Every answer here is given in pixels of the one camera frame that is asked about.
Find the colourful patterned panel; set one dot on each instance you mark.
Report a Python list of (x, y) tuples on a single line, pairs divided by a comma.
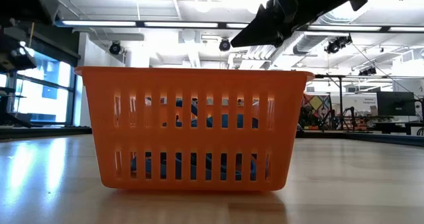
[(316, 106)]

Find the black flat monitor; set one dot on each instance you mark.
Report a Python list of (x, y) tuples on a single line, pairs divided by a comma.
[(395, 103)]

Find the black overhead stand frame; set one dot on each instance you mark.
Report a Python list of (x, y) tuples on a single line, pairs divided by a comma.
[(341, 101)]

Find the black background robot arm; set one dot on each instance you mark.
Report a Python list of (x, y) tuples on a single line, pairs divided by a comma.
[(351, 116)]

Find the dark equipment stand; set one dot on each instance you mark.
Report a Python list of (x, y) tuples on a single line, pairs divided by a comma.
[(10, 118)]

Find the black ceiling spotlight cluster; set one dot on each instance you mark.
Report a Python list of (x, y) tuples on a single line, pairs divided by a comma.
[(338, 44), (367, 71)]

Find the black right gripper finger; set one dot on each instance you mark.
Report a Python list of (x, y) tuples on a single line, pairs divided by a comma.
[(261, 28), (265, 44)]

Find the grey ceiling duct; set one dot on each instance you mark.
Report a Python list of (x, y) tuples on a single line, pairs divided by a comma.
[(308, 43)]

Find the orange plastic basket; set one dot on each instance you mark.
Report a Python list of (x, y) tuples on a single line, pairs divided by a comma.
[(198, 81)]

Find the white wall sign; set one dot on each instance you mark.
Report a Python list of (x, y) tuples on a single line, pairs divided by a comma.
[(362, 101)]

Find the dark background desk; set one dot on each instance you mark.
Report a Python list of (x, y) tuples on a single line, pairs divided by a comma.
[(394, 127)]

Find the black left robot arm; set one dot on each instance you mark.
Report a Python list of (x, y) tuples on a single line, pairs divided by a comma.
[(20, 2)]

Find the black overhead light rail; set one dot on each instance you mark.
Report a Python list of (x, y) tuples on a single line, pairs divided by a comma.
[(99, 23)]

